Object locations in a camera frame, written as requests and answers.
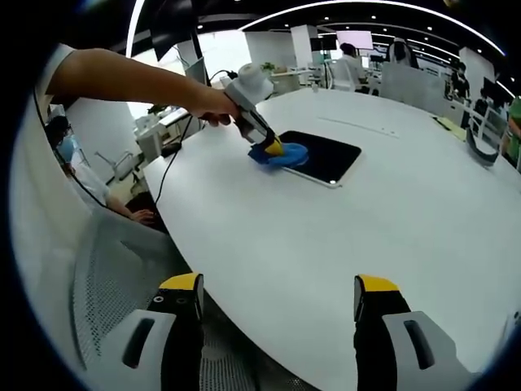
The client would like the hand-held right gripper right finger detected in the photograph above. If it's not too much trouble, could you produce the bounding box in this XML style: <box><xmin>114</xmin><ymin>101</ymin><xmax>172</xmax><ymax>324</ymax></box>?
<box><xmin>352</xmin><ymin>275</ymin><xmax>473</xmax><ymax>391</ymax></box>

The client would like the grey mesh chair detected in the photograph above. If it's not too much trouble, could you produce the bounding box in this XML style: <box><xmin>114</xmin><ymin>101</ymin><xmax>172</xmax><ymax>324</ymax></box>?
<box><xmin>72</xmin><ymin>211</ymin><xmax>302</xmax><ymax>391</ymax></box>

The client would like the black tablet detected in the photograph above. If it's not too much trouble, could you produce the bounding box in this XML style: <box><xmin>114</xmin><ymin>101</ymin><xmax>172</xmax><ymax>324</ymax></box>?
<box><xmin>273</xmin><ymin>130</ymin><xmax>362</xmax><ymax>191</ymax></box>

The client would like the grey curved headband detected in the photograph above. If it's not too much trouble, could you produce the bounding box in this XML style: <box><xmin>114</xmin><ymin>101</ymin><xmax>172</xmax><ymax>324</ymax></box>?
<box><xmin>466</xmin><ymin>128</ymin><xmax>500</xmax><ymax>168</ymax></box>

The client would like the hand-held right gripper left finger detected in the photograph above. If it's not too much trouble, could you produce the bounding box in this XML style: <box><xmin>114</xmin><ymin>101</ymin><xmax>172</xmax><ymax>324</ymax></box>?
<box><xmin>99</xmin><ymin>272</ymin><xmax>204</xmax><ymax>391</ymax></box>

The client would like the large black monitor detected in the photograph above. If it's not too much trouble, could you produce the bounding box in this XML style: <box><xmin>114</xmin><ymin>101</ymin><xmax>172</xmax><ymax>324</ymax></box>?
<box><xmin>150</xmin><ymin>10</ymin><xmax>204</xmax><ymax>62</ymax></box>

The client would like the blue cleaning cloth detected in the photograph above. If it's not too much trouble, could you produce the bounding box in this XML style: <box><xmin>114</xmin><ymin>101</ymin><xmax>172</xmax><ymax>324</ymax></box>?
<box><xmin>247</xmin><ymin>141</ymin><xmax>309</xmax><ymax>170</ymax></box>

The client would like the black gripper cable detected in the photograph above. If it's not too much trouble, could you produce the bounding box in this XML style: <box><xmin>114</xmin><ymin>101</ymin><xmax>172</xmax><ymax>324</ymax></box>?
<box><xmin>153</xmin><ymin>69</ymin><xmax>234</xmax><ymax>204</ymax></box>

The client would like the person's white shirt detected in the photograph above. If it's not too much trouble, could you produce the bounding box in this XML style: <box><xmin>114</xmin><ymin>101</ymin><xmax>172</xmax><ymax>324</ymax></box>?
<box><xmin>7</xmin><ymin>42</ymin><xmax>103</xmax><ymax>359</ymax></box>

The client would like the pink wall screen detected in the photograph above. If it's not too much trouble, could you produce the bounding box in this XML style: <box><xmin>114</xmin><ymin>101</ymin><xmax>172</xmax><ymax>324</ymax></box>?
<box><xmin>335</xmin><ymin>30</ymin><xmax>374</xmax><ymax>51</ymax></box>

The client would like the person's left hand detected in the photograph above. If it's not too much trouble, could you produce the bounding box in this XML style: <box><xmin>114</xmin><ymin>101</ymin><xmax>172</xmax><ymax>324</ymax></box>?
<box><xmin>194</xmin><ymin>90</ymin><xmax>240</xmax><ymax>128</ymax></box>

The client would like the thin black worn cable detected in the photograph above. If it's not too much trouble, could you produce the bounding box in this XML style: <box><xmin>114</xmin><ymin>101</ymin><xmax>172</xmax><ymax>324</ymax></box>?
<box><xmin>32</xmin><ymin>89</ymin><xmax>125</xmax><ymax>219</ymax></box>

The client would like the yellow paper sheet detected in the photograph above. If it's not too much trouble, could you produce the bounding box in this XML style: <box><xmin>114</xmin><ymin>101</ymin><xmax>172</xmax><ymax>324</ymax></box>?
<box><xmin>431</xmin><ymin>116</ymin><xmax>467</xmax><ymax>142</ymax></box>

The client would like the grey partition panel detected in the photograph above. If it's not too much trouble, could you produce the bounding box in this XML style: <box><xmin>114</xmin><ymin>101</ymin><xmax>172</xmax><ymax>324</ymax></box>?
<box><xmin>380</xmin><ymin>63</ymin><xmax>447</xmax><ymax>115</ymax></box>

